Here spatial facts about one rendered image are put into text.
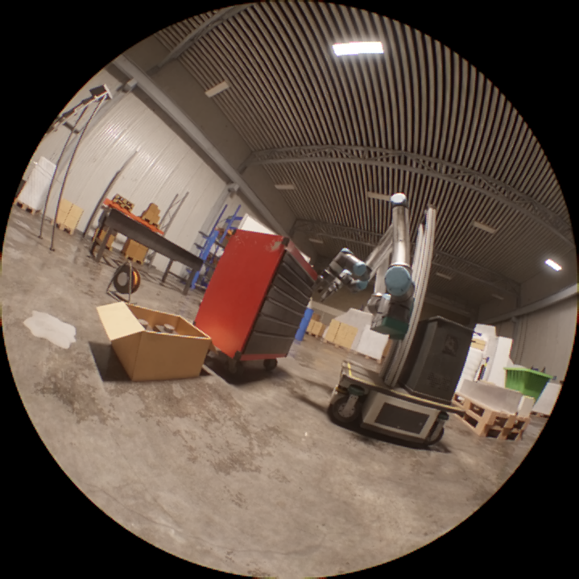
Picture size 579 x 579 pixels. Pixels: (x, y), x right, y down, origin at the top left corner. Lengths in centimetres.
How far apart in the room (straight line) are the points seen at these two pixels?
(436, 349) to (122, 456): 151
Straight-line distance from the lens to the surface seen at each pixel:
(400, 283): 108
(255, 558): 57
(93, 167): 881
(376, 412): 125
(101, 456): 64
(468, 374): 408
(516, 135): 942
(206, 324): 134
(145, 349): 87
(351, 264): 127
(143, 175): 907
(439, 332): 136
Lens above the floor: 52
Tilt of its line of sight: 7 degrees up
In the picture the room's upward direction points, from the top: 22 degrees clockwise
